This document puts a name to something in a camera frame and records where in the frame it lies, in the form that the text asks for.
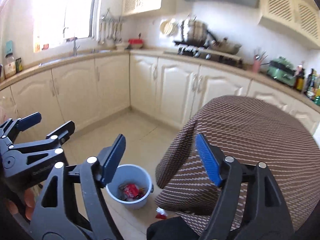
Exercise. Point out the window with grey frame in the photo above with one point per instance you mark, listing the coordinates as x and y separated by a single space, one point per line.
57 22

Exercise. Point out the person's left hand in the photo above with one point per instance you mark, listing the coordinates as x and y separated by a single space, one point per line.
29 204

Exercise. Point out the wall utensil rack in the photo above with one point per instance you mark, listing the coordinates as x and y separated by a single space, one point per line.
110 28

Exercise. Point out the stainless steamer pot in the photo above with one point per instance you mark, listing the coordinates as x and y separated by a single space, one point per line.
193 31

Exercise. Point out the black gas stove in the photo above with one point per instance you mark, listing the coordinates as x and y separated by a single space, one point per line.
206 54

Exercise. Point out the green yellow oil bottle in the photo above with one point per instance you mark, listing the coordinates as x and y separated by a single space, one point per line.
316 97

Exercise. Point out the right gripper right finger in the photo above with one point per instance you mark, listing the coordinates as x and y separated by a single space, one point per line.
266 215

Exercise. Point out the steel wok with lid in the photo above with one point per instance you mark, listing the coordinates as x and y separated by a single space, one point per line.
223 45

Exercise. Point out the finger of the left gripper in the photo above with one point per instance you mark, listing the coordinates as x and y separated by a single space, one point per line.
12 127
55 136

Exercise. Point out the red container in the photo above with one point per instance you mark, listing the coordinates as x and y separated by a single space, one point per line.
136 43

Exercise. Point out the red pink slipper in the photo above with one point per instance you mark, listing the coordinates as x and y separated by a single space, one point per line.
161 214

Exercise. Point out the glass jar white label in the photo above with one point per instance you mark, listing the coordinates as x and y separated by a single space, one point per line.
10 66

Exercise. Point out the light blue plastic bucket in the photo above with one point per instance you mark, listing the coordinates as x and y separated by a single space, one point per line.
130 174

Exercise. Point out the brown polka dot tablecloth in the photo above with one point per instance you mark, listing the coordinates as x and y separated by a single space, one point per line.
251 131

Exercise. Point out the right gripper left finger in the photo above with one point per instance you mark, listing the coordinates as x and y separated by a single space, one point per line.
72 205

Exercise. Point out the red soda can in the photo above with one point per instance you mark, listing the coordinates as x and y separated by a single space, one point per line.
131 191

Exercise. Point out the dark soy sauce bottle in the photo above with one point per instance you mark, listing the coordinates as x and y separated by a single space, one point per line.
299 83

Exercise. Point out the chrome faucet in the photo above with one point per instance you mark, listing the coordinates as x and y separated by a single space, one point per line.
75 47

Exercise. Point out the green electric cooker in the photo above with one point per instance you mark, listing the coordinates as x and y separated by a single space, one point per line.
282 71

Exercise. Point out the pink utensil holder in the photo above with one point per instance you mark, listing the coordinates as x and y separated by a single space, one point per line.
256 66

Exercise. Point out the round cream strainer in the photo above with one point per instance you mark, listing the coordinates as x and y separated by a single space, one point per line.
169 27

